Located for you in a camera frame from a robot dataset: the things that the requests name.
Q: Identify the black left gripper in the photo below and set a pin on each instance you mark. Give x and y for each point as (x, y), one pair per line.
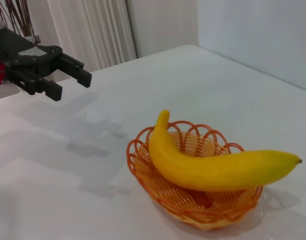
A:
(20, 55)

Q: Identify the yellow banana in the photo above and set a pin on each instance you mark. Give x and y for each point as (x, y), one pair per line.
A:
(217, 172)

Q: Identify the orange woven plastic basket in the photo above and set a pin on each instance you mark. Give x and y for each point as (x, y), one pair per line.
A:
(192, 207)

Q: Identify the white pleated curtain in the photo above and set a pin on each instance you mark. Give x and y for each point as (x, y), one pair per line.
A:
(92, 32)

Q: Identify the dried brown branches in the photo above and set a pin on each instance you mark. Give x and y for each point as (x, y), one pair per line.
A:
(20, 17)

